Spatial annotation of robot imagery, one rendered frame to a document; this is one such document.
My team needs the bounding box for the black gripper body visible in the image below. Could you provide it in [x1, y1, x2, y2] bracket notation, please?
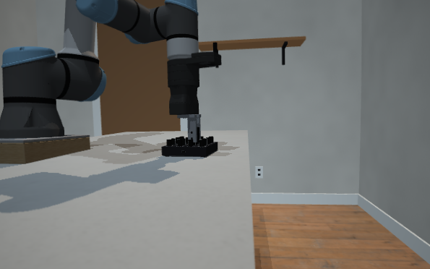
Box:
[167, 38, 221, 115]

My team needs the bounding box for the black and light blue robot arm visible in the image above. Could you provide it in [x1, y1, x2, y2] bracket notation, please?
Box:
[0, 0, 199, 138]

